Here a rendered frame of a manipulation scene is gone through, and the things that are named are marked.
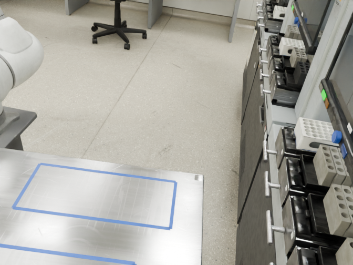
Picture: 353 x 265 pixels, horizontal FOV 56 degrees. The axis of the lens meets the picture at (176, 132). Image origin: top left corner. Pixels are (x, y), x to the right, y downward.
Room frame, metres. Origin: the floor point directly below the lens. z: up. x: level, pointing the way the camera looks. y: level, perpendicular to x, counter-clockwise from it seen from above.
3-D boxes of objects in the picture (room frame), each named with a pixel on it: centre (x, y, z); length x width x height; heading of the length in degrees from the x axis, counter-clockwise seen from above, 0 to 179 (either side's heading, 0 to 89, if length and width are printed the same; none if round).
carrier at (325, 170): (0.68, -0.40, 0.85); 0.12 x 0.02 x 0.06; 175
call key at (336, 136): (0.63, -0.37, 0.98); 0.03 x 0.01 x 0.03; 174
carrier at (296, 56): (1.38, -0.47, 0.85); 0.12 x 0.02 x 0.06; 175
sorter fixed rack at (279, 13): (2.07, -0.64, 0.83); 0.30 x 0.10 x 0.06; 84
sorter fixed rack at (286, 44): (1.52, -0.59, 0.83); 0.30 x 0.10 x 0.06; 84
